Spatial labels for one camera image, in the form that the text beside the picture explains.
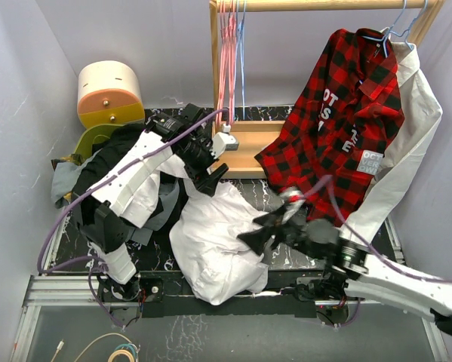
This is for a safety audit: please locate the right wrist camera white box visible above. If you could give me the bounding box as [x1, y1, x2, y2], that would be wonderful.
[279, 187, 306, 210]

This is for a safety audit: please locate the pink wire hanger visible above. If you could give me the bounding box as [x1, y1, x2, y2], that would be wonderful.
[216, 1, 237, 127]

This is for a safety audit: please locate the beige coiled cable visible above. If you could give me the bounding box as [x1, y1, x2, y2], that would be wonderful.
[51, 332, 142, 362]

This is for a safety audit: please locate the cream orange yellow cylinder container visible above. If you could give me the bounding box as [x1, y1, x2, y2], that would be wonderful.
[77, 60, 145, 129]

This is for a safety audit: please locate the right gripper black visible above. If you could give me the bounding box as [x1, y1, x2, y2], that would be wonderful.
[237, 204, 323, 261]

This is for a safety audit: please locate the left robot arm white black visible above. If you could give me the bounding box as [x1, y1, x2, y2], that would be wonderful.
[71, 104, 238, 301]

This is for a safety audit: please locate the cream white hanging shirt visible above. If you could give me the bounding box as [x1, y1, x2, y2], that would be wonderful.
[346, 42, 443, 243]

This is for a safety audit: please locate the wooden clothes rack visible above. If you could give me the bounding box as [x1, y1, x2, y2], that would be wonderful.
[209, 1, 445, 179]

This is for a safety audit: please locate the black garment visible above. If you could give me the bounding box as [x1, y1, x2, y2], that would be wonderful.
[71, 124, 187, 230]

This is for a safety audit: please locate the blue wire hanger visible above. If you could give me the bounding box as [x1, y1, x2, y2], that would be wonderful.
[236, 1, 247, 119]

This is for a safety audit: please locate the blue hanger holding shirts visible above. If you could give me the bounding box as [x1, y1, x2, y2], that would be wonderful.
[361, 0, 430, 57]

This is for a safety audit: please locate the olive green basket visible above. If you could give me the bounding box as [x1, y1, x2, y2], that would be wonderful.
[51, 124, 122, 170]

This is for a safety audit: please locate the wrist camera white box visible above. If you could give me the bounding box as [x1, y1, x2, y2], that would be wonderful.
[279, 187, 306, 210]
[211, 124, 239, 158]

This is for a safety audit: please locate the grey garment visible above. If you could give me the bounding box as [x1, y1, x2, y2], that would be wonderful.
[51, 157, 180, 246]

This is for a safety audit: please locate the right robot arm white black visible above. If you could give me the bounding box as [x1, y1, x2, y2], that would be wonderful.
[237, 204, 452, 336]

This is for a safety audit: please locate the red black plaid shirt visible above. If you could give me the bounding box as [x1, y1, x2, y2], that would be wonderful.
[255, 29, 404, 218]

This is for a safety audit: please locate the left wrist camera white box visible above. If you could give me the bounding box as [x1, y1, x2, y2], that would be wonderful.
[211, 124, 239, 158]

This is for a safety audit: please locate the aluminium frame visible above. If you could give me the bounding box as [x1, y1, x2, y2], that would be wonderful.
[8, 214, 451, 362]

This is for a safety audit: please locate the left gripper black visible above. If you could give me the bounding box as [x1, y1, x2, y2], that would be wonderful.
[177, 140, 228, 197]

